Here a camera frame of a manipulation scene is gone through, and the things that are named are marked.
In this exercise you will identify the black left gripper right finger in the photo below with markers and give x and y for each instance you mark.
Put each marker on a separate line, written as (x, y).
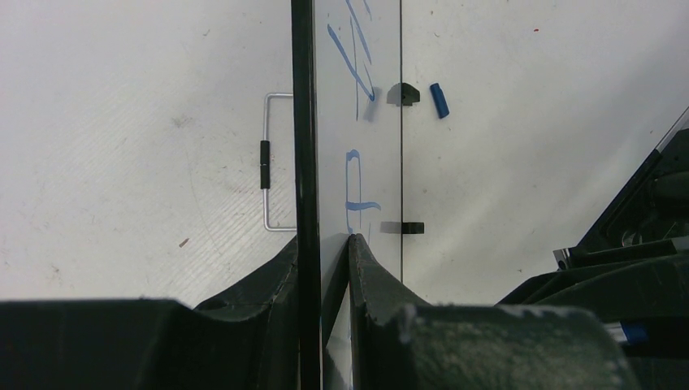
(400, 341)

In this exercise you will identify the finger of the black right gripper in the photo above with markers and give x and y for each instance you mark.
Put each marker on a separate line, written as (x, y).
(652, 291)

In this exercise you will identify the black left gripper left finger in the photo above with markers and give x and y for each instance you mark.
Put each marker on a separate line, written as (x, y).
(244, 337)

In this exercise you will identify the blue whiteboard marker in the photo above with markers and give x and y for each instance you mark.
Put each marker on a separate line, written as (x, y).
(626, 333)

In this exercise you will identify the blue marker cap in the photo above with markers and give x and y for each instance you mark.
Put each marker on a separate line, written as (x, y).
(439, 100)

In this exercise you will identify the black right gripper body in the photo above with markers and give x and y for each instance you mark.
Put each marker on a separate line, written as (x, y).
(649, 215)

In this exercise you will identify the black framed whiteboard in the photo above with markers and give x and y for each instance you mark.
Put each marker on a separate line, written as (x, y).
(347, 111)

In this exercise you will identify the wire whiteboard kickstand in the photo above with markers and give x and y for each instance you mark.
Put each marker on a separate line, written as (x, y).
(265, 162)

